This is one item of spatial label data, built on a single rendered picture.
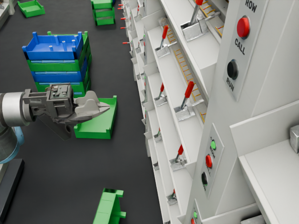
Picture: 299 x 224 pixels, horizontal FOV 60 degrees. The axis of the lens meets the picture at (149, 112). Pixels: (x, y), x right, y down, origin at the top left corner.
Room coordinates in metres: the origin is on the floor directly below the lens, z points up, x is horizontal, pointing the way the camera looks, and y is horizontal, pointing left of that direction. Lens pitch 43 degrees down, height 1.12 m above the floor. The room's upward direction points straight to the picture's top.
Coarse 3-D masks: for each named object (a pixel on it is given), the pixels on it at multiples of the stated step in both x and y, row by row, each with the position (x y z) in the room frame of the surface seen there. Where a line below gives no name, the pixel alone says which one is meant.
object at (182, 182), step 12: (156, 72) 0.86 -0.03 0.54; (156, 84) 0.79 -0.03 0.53; (156, 96) 0.72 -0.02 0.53; (156, 108) 0.66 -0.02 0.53; (168, 108) 0.65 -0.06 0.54; (168, 120) 0.59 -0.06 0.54; (168, 132) 0.55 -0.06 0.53; (168, 144) 0.50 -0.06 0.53; (180, 144) 0.49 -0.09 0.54; (168, 156) 0.46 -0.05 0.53; (180, 180) 0.38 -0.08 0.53; (180, 192) 0.34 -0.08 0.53; (180, 204) 0.31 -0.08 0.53; (180, 216) 0.26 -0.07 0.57
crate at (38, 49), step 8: (32, 32) 1.51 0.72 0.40; (80, 32) 1.51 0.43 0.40; (32, 40) 1.47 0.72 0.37; (40, 40) 1.52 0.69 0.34; (48, 40) 1.52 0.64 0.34; (64, 40) 1.52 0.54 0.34; (80, 40) 1.46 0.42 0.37; (24, 48) 1.32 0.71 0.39; (32, 48) 1.44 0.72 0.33; (40, 48) 1.45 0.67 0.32; (48, 48) 1.45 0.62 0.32; (56, 48) 1.45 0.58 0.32; (72, 48) 1.32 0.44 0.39; (80, 48) 1.42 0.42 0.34; (32, 56) 1.32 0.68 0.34; (40, 56) 1.32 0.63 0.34; (48, 56) 1.32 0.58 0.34; (56, 56) 1.32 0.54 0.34; (64, 56) 1.32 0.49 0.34; (72, 56) 1.32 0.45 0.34
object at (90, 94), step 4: (88, 92) 0.55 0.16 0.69; (92, 92) 0.55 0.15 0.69; (88, 96) 0.55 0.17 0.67; (92, 96) 0.55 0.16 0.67; (96, 96) 0.55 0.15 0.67; (76, 100) 0.54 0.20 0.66; (80, 100) 0.55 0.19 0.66; (84, 100) 0.55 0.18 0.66; (96, 100) 0.55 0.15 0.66; (80, 104) 0.54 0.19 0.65; (84, 104) 0.54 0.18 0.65; (100, 104) 0.55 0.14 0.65; (104, 104) 0.55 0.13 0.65; (108, 104) 0.55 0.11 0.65
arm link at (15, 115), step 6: (6, 96) 0.50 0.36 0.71; (12, 96) 0.50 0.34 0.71; (18, 96) 0.50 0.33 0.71; (6, 102) 0.49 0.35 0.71; (12, 102) 0.49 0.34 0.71; (18, 102) 0.49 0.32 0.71; (6, 108) 0.47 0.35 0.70; (12, 108) 0.47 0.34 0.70; (18, 108) 0.47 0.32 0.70; (6, 114) 0.46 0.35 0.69; (12, 114) 0.47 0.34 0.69; (18, 114) 0.47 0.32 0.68; (6, 120) 0.46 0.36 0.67; (12, 120) 0.46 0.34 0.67; (18, 120) 0.46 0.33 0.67; (24, 120) 0.47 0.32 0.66; (12, 126) 0.47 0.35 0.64; (18, 126) 0.47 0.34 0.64
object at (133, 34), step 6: (132, 36) 1.55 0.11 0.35; (138, 42) 1.38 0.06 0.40; (138, 48) 1.37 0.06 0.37; (138, 54) 1.35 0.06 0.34; (138, 60) 1.29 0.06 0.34; (138, 66) 1.23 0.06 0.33; (144, 72) 1.11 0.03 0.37; (144, 78) 1.10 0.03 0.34; (144, 84) 1.06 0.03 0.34; (144, 90) 0.95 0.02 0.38; (144, 96) 0.95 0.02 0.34
